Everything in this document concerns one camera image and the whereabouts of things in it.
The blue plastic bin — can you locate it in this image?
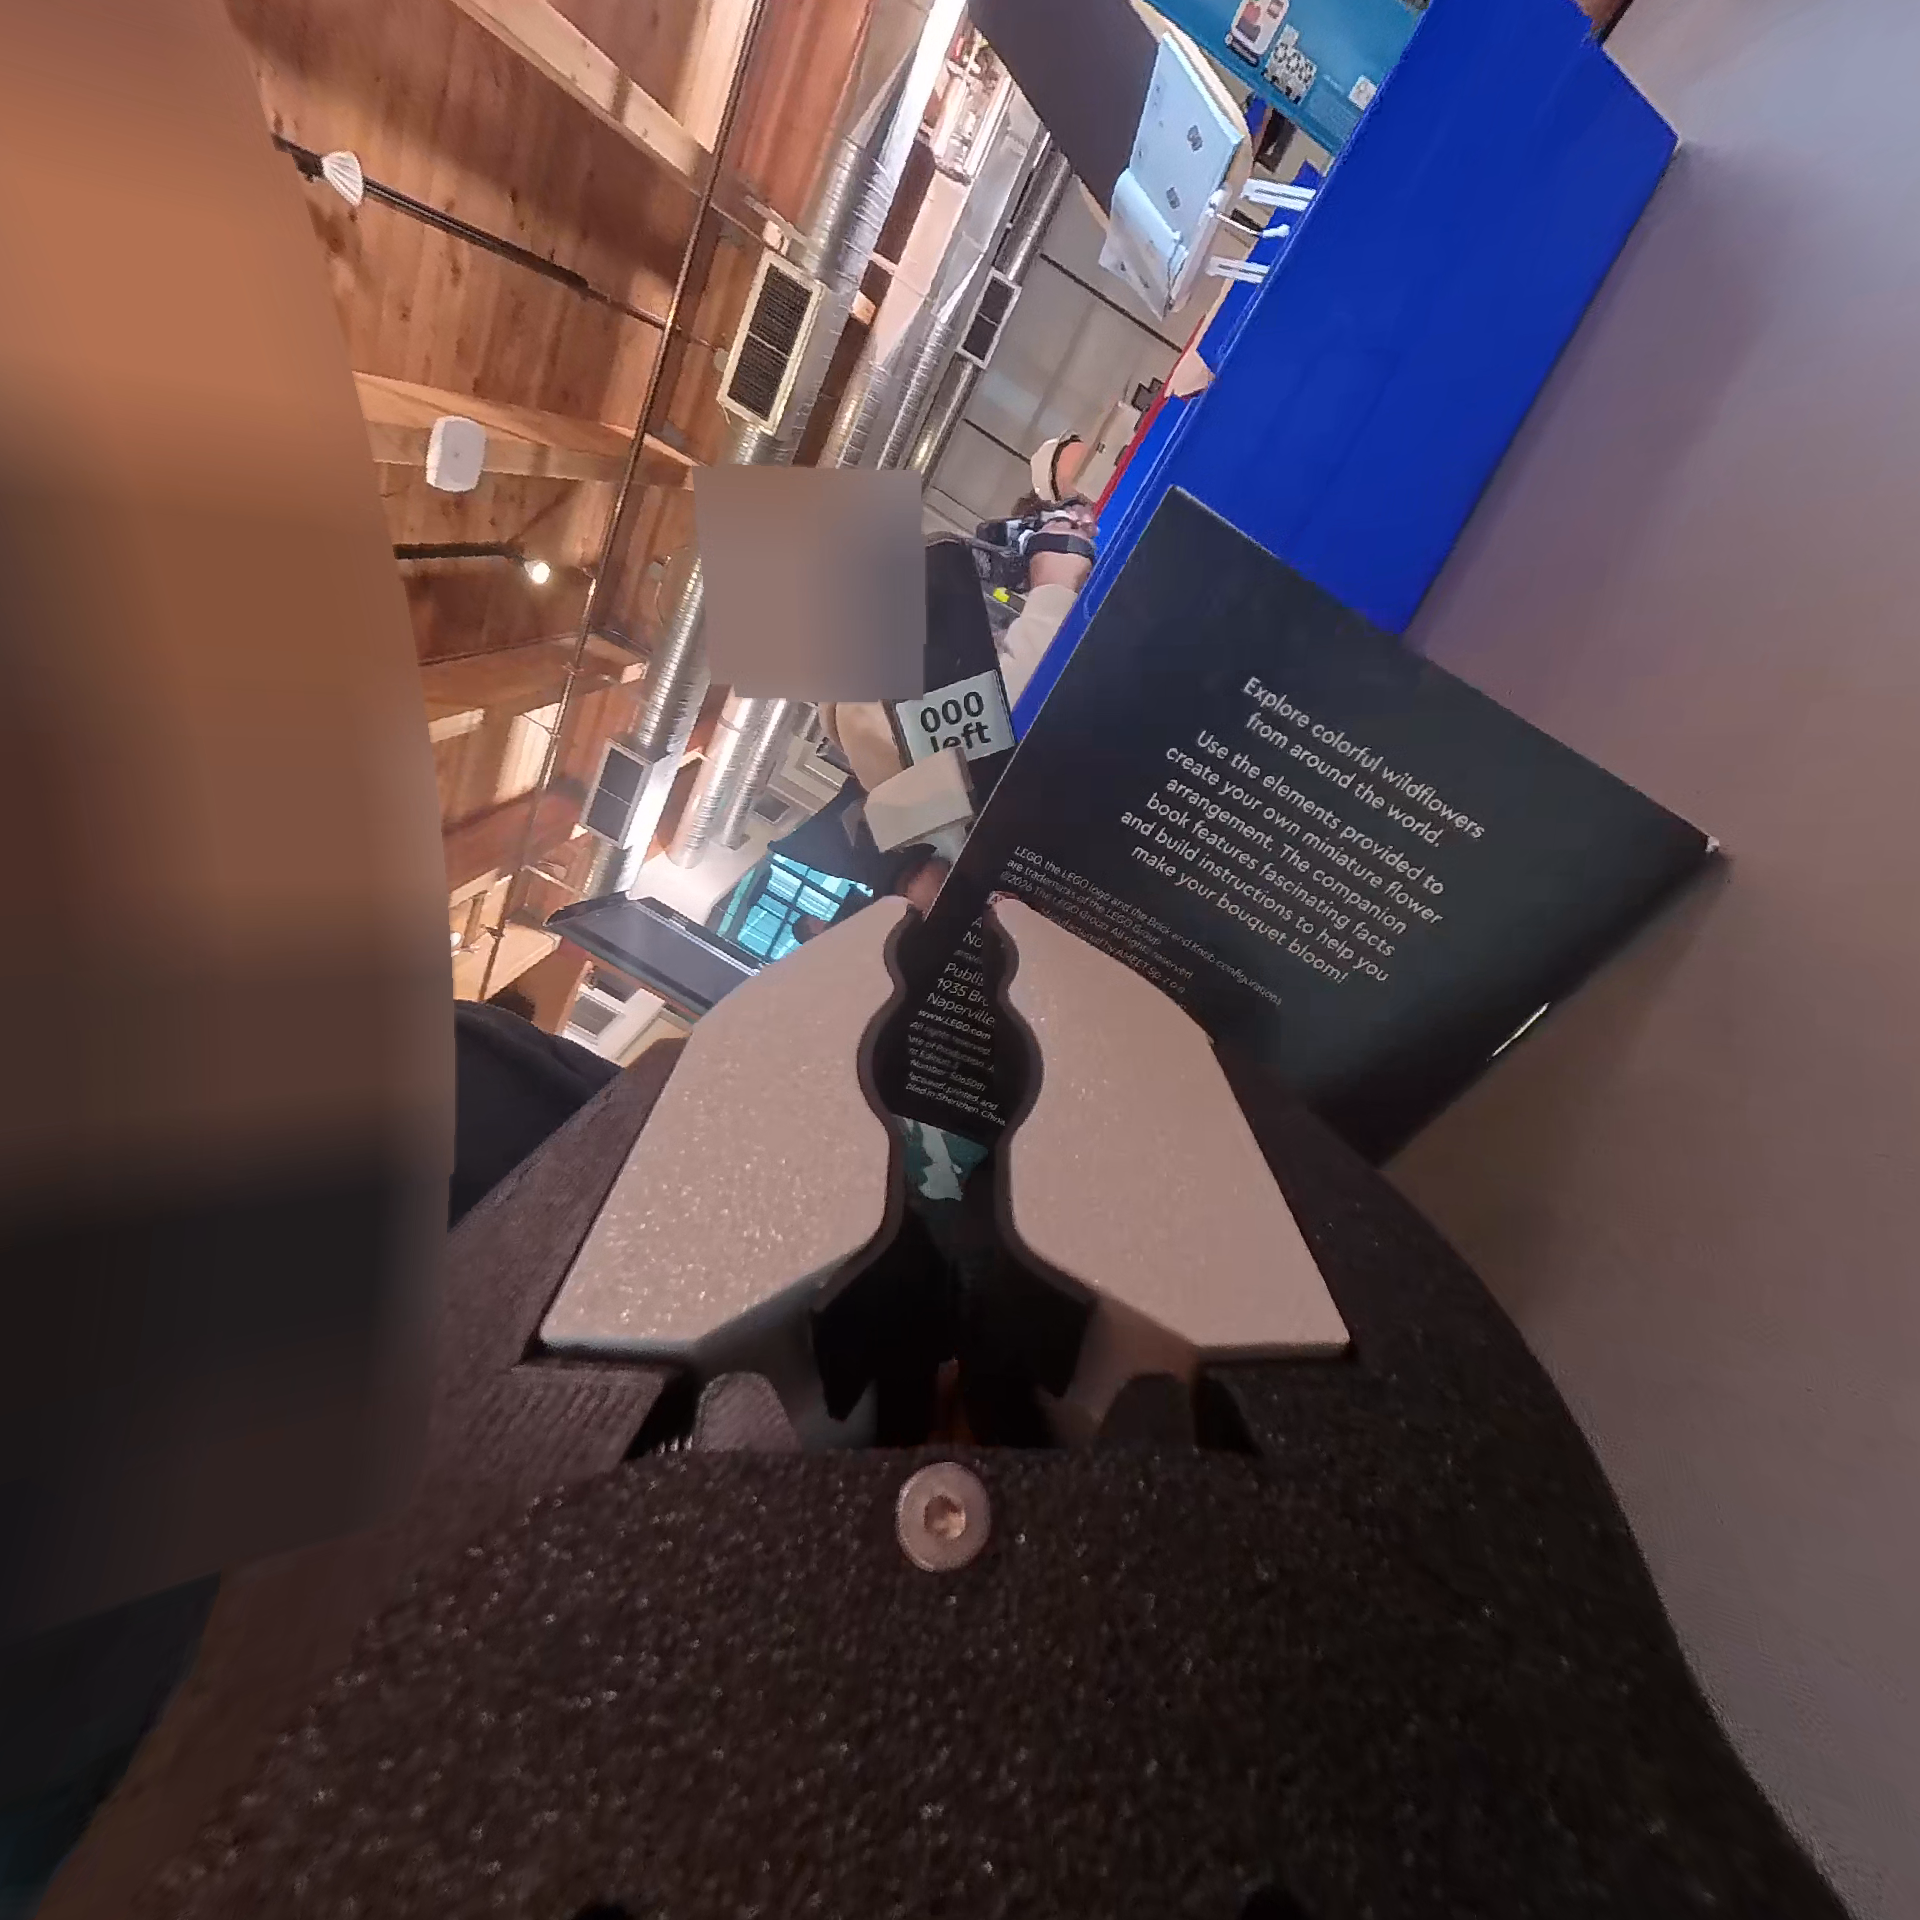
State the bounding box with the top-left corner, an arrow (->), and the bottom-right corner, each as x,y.
1015,0 -> 1681,730

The black lego set box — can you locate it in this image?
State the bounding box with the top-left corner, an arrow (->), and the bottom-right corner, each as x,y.
895,488 -> 1727,1202

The tall blue cardboard box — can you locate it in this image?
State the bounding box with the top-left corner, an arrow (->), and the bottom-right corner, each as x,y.
1216,0 -> 1437,118

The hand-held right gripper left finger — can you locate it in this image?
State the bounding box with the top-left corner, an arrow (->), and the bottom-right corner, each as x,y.
537,902 -> 932,1442

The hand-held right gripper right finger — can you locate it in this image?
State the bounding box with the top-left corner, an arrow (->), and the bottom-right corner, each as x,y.
967,902 -> 1356,1442

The silver ventilation duct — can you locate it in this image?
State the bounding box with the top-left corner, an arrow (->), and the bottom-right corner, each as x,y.
569,0 -> 1082,873

